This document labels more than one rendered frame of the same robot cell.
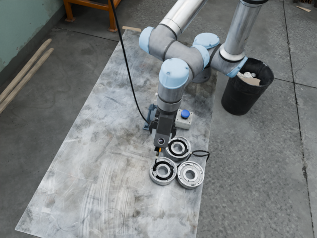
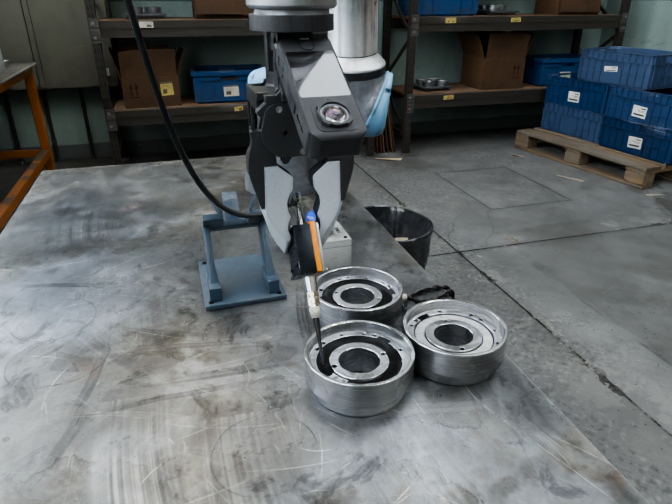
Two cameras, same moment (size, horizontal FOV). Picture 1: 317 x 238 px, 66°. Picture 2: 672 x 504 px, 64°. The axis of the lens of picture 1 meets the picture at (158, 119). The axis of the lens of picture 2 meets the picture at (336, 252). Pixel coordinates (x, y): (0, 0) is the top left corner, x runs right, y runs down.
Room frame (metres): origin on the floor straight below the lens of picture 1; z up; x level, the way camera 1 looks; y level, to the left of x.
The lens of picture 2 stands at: (0.02, 0.13, 1.15)
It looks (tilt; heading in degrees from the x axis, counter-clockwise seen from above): 26 degrees down; 337
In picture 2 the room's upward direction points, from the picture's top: straight up
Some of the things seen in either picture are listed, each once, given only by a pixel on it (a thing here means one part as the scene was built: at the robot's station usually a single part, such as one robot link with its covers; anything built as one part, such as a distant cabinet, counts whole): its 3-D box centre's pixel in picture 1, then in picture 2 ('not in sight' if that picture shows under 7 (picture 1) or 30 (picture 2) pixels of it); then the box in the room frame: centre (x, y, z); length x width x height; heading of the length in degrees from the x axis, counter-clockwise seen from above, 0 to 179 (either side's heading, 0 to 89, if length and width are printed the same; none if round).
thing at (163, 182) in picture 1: (162, 171); (359, 367); (0.40, -0.05, 0.82); 0.10 x 0.10 x 0.04
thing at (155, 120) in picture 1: (166, 113); (291, 86); (0.49, -0.02, 1.07); 0.09 x 0.08 x 0.12; 174
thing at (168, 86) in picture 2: not in sight; (150, 75); (4.12, -0.18, 0.64); 0.49 x 0.40 x 0.37; 89
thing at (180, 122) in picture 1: (184, 118); (319, 243); (0.67, -0.12, 0.82); 0.08 x 0.07 x 0.05; 174
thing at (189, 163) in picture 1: (189, 175); (452, 341); (0.40, -0.16, 0.82); 0.10 x 0.10 x 0.04
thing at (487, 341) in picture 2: (189, 175); (452, 341); (0.40, -0.16, 0.82); 0.08 x 0.08 x 0.02
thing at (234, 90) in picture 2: not in sight; (228, 83); (4.09, -0.72, 0.56); 0.52 x 0.38 x 0.22; 81
